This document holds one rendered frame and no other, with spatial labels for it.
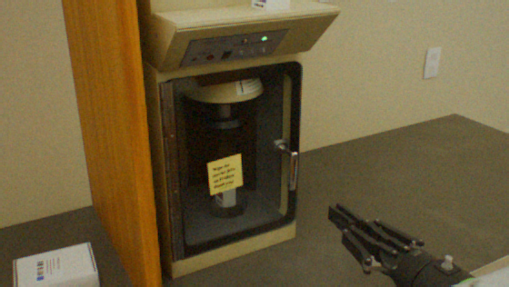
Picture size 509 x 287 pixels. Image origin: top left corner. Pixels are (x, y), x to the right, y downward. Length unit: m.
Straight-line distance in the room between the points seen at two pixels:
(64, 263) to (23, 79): 0.45
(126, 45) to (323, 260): 0.67
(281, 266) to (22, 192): 0.70
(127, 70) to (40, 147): 0.62
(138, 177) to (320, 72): 0.93
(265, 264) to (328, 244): 0.17
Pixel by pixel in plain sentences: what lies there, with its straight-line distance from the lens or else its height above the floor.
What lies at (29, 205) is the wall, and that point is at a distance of 1.45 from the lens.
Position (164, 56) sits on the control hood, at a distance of 0.86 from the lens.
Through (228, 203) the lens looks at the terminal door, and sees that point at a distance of 1.08.
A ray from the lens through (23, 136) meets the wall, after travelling 1.37.
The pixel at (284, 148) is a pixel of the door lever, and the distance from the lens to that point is 1.08.
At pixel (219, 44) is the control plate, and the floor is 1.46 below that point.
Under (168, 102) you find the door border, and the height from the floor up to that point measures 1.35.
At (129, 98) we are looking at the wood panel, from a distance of 0.82.
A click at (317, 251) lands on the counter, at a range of 1.22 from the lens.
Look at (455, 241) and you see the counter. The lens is 1.34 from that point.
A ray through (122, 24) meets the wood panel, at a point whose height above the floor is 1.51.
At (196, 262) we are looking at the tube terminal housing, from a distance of 1.14.
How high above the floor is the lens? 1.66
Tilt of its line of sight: 24 degrees down
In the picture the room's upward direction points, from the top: straight up
